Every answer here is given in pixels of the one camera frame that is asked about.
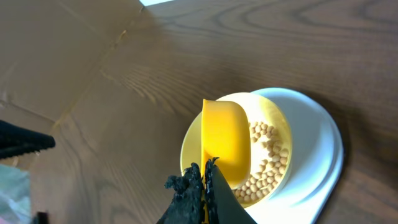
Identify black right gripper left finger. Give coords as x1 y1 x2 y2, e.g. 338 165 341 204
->
156 163 205 224

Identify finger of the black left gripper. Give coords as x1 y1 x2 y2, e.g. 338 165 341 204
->
1 120 55 159

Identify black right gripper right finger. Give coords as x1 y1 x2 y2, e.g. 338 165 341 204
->
205 157 256 224

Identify yellow measuring scoop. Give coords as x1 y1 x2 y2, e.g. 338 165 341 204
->
201 100 251 189

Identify soybeans in yellow bowl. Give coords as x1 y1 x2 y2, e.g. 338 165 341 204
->
233 121 290 205

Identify yellow plastic bowl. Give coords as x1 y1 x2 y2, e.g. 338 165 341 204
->
180 93 293 207

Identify white digital kitchen scale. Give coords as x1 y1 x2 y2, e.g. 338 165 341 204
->
246 88 344 223

